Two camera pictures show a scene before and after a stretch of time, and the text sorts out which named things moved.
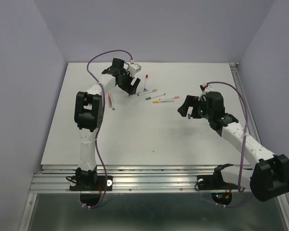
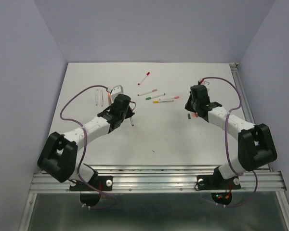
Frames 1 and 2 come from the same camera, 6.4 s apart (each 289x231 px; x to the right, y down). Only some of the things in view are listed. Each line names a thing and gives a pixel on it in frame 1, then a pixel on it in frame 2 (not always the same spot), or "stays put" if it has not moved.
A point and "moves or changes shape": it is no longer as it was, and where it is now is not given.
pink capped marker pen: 169,98 stays put
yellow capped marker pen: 157,101 stays put
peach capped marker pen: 153,90 stays put
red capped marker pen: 146,82 moves or changes shape
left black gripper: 130,90 to 129,113
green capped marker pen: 155,96 stays put
